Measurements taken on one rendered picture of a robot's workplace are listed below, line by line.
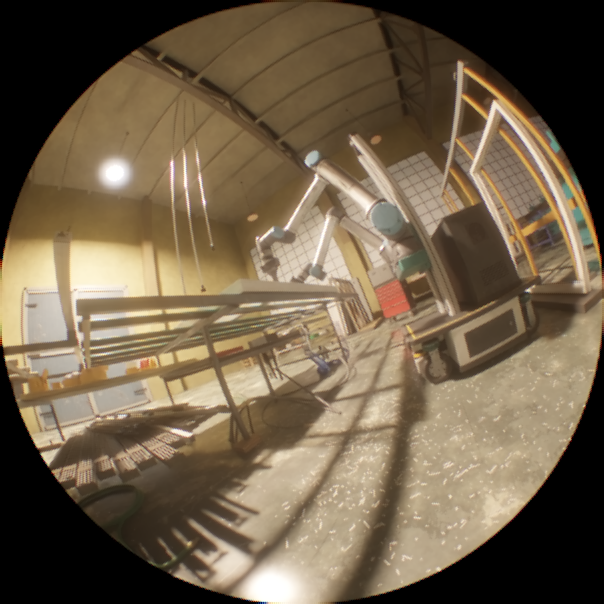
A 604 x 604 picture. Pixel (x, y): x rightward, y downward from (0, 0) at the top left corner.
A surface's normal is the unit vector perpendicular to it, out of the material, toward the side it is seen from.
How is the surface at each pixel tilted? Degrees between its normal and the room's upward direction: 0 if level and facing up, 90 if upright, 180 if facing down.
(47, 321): 90
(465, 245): 90
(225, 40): 180
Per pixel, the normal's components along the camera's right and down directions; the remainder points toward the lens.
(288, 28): 0.35, 0.93
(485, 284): -0.41, 0.01
